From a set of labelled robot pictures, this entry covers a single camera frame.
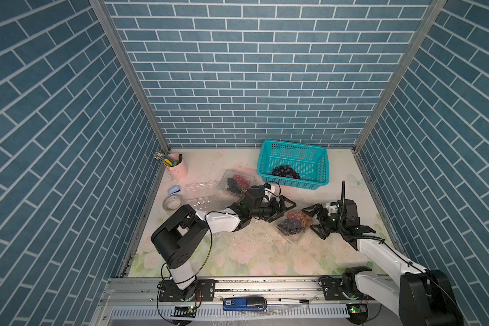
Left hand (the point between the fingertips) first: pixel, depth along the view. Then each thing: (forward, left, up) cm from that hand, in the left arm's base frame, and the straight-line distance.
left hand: (295, 213), depth 79 cm
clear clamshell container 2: (+27, +30, -9) cm, 42 cm away
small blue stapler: (+19, +56, -12) cm, 60 cm away
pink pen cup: (+27, +55, -5) cm, 61 cm away
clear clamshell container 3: (+17, +40, -14) cm, 46 cm away
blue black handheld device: (-29, +17, -8) cm, 34 cm away
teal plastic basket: (+39, -17, -13) cm, 45 cm away
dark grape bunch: (-1, 0, -10) cm, 10 cm away
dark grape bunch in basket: (+29, -1, -9) cm, 30 cm away
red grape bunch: (+3, -4, -7) cm, 8 cm away
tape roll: (+12, +56, -14) cm, 59 cm away
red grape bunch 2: (+22, +22, -10) cm, 32 cm away
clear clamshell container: (-8, 0, -6) cm, 10 cm away
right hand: (+1, -6, -6) cm, 9 cm away
